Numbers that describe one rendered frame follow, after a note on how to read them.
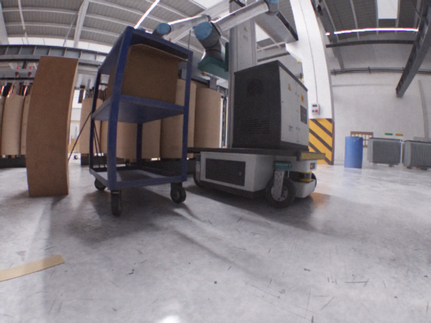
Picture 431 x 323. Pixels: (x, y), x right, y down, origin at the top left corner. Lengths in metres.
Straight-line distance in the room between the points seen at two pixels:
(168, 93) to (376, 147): 8.64
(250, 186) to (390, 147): 8.55
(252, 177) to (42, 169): 1.29
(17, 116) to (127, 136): 2.35
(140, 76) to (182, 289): 0.87
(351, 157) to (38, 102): 5.89
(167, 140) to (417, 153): 9.52
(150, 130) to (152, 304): 1.54
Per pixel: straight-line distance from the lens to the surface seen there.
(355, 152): 5.46
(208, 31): 1.39
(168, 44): 1.06
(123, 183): 0.82
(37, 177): 1.32
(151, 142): 1.73
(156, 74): 0.97
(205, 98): 2.22
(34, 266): 0.59
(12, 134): 3.45
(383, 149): 9.16
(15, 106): 3.51
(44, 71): 1.40
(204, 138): 2.14
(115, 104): 0.81
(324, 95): 6.34
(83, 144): 3.25
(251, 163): 0.96
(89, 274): 0.51
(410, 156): 9.42
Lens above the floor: 0.31
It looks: 4 degrees down
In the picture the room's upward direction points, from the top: 2 degrees clockwise
